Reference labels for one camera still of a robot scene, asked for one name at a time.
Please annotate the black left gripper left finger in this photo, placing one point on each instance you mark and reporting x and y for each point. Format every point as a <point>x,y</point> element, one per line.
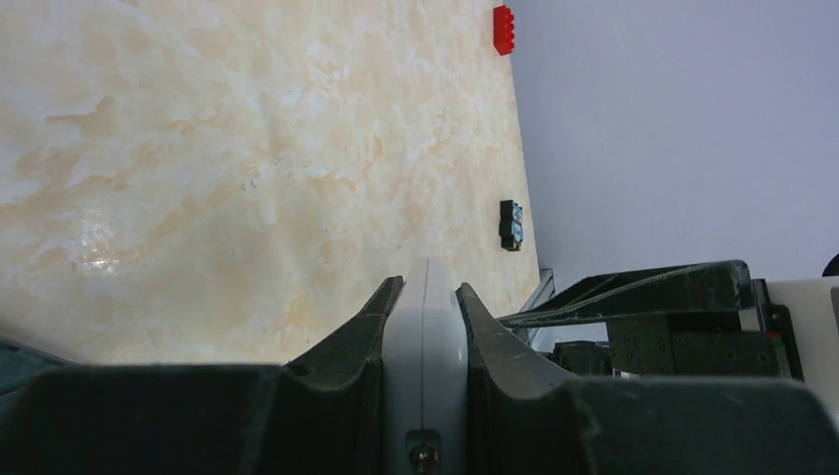
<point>320,413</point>

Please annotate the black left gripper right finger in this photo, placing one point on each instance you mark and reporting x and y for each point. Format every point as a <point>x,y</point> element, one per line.
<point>527,415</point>

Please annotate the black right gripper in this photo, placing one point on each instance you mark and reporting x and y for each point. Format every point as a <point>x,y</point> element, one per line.
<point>684,320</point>

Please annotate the white remote control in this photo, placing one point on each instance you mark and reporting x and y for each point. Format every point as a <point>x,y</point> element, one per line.
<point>425,375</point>

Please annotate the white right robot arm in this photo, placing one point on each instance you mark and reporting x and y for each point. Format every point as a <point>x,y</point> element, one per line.
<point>813,307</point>

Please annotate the small blue toy car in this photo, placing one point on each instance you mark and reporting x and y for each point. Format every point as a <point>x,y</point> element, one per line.
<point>511,226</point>

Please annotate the red toy brick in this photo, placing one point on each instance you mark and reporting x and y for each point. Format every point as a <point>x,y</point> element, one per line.
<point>503,33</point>

